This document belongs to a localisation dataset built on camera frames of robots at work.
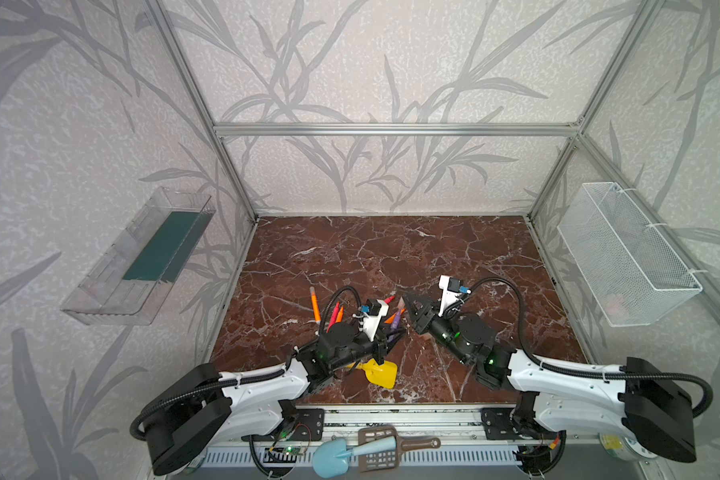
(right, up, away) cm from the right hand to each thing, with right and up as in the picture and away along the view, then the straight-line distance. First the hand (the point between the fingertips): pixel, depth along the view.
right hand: (404, 287), depth 71 cm
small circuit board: (-26, -39, -1) cm, 47 cm away
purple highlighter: (-2, -8, 0) cm, 8 cm away
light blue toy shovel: (-17, -39, -3) cm, 42 cm away
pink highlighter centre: (-3, -2, -3) cm, 5 cm away
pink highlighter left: (-20, -12, +20) cm, 31 cm away
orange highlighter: (-18, -12, +22) cm, 31 cm away
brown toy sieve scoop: (-4, -40, -2) cm, 41 cm away
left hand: (+1, -10, +3) cm, 10 cm away
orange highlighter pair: (-27, -10, +24) cm, 37 cm away
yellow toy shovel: (-5, -25, +9) cm, 27 cm away
